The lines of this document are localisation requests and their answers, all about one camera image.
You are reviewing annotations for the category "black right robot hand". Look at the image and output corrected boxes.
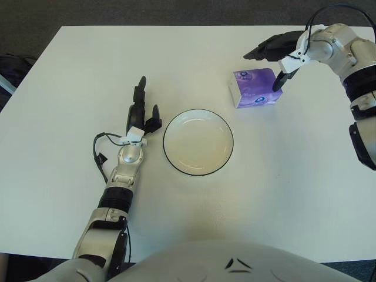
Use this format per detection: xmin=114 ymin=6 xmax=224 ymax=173
xmin=243 ymin=30 xmax=306 ymax=92

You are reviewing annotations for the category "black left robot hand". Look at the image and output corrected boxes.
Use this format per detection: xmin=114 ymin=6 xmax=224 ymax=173
xmin=125 ymin=75 xmax=163 ymax=139

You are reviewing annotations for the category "purple tissue paper pack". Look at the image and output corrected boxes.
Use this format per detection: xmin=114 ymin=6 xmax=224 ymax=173
xmin=228 ymin=68 xmax=284 ymax=109

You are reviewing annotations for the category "white plate with black rim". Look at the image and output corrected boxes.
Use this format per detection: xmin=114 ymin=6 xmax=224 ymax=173
xmin=163 ymin=109 xmax=235 ymax=176

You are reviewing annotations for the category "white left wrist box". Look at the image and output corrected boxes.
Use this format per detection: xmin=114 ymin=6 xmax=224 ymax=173
xmin=119 ymin=126 xmax=147 ymax=147

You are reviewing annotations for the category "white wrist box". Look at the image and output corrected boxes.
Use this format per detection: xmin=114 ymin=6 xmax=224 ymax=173
xmin=277 ymin=25 xmax=327 ymax=79
xmin=119 ymin=126 xmax=147 ymax=147

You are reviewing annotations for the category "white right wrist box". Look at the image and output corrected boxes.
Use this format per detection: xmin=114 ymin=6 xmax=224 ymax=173
xmin=277 ymin=25 xmax=327 ymax=79

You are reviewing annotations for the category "dark bag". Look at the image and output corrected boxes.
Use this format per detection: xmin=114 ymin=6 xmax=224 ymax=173
xmin=0 ymin=53 xmax=38 ymax=98

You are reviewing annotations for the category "grey metal bar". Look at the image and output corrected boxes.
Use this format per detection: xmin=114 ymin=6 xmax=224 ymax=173
xmin=0 ymin=73 xmax=15 ymax=95

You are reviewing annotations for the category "grey robot torso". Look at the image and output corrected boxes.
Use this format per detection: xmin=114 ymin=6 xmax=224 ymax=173
xmin=38 ymin=237 xmax=376 ymax=282

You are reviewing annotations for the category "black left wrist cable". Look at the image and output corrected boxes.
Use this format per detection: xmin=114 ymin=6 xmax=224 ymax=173
xmin=93 ymin=132 xmax=127 ymax=184

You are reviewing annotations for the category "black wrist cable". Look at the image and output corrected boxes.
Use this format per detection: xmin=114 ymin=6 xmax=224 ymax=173
xmin=305 ymin=2 xmax=376 ymax=59
xmin=93 ymin=132 xmax=127 ymax=184

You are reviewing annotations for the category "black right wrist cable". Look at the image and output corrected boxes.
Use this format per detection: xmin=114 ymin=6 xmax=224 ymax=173
xmin=305 ymin=2 xmax=376 ymax=59

